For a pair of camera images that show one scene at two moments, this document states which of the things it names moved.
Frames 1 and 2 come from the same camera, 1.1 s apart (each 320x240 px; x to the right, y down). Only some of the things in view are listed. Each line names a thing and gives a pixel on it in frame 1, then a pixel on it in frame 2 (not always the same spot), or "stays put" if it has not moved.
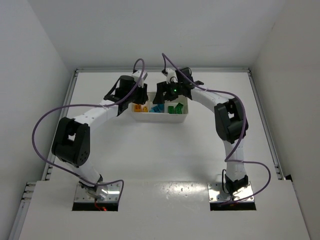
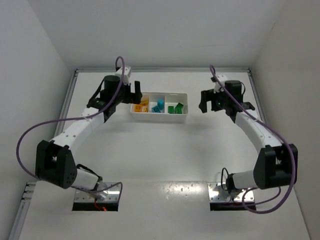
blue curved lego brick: x=155 y=109 stays put
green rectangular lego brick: x=170 y=109 stays put
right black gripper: x=165 y=90 → x=210 y=100
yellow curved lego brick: x=137 y=108 stays put
